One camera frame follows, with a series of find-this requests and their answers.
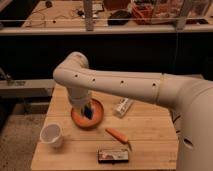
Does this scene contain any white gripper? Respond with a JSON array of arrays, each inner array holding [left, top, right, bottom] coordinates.
[[68, 93, 93, 119]]

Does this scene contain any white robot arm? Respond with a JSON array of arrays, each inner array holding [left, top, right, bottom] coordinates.
[[53, 52, 213, 171]]

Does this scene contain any white ceramic cup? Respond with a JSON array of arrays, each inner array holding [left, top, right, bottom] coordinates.
[[40, 124, 63, 148]]

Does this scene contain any orange wooden bowl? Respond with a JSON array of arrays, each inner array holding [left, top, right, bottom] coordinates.
[[71, 99, 104, 130]]

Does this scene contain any white plastic packet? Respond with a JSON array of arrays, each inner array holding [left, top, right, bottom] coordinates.
[[114, 98, 133, 118]]

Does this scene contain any orange carrot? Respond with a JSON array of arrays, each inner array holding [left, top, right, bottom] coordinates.
[[105, 128, 131, 149]]

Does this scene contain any black rectangular box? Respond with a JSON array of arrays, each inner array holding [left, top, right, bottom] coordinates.
[[98, 149, 129, 164]]

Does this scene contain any black object on shelf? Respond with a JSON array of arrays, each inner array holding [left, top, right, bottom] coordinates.
[[107, 10, 131, 26]]

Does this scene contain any orange crate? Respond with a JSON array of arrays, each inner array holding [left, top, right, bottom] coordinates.
[[132, 6, 152, 25]]

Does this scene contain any grey vertical post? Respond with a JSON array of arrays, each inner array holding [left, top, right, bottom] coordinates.
[[83, 0, 94, 31]]

